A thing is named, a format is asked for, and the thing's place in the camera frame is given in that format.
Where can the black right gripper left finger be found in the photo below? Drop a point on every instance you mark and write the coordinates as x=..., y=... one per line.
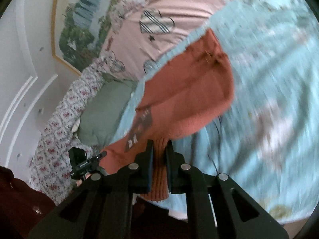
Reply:
x=112, y=199

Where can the framed landscape painting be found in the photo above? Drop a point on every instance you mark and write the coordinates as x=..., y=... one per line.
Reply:
x=78, y=31

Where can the person's left hand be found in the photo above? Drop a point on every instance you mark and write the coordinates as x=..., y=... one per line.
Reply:
x=80, y=181

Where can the rust red knit garment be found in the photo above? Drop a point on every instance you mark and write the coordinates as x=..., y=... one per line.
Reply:
x=186, y=94

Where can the light blue floral cloth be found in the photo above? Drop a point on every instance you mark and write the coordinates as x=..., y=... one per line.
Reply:
x=267, y=140

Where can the dark red sleeve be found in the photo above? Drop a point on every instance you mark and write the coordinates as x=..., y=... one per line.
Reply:
x=21, y=206

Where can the sage green pillow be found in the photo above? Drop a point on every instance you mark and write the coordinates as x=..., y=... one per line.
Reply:
x=100, y=120

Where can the pink quilt with plaid hearts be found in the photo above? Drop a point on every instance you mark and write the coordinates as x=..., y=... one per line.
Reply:
x=144, y=30

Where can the white floral bedsheet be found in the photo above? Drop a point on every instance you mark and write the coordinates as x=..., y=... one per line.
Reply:
x=50, y=167

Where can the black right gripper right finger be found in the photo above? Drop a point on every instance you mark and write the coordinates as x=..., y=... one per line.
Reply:
x=204, y=197

